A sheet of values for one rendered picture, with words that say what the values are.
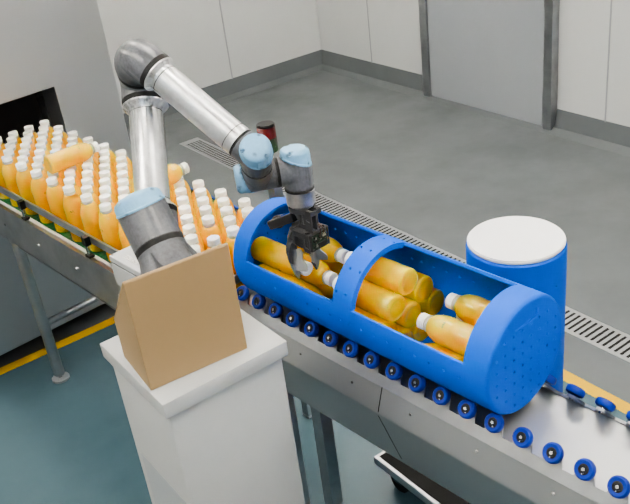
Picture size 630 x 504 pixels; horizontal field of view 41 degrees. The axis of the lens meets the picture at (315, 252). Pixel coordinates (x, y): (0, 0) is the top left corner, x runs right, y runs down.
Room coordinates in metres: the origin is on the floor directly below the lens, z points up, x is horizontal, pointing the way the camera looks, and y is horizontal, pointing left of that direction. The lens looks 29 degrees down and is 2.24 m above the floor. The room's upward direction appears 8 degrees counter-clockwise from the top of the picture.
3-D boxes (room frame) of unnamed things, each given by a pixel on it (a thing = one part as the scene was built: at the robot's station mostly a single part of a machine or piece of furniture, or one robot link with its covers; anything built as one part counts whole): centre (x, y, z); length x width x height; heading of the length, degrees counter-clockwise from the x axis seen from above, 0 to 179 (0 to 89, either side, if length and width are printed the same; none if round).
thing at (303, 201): (1.96, 0.02, 1.33); 0.08 x 0.08 x 0.05
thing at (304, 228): (1.95, 0.01, 1.25); 0.09 x 0.08 x 0.12; 39
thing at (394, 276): (1.83, -0.16, 1.16); 0.19 x 0.07 x 0.07; 39
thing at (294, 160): (1.96, 0.02, 1.41); 0.09 x 0.08 x 0.11; 96
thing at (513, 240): (2.12, -0.58, 1.03); 0.28 x 0.28 x 0.01
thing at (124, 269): (2.18, 0.50, 1.05); 0.20 x 0.10 x 0.10; 39
